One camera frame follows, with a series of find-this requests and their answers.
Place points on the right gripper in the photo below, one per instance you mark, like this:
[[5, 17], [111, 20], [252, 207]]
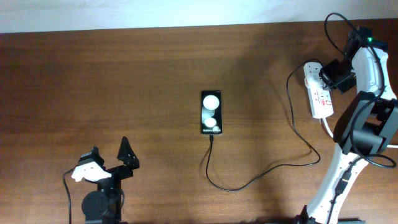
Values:
[[337, 84]]

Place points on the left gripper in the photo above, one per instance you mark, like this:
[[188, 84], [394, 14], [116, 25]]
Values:
[[130, 161]]

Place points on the black smartphone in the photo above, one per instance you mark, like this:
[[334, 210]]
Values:
[[211, 112]]

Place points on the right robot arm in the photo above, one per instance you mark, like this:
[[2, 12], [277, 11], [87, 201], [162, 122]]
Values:
[[366, 127]]

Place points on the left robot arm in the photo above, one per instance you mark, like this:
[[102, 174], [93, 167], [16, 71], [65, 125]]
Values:
[[104, 205]]

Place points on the white USB charger adapter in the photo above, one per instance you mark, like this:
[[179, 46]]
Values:
[[312, 75]]

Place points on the white power strip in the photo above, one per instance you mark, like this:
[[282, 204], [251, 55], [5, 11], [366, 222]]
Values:
[[320, 103]]

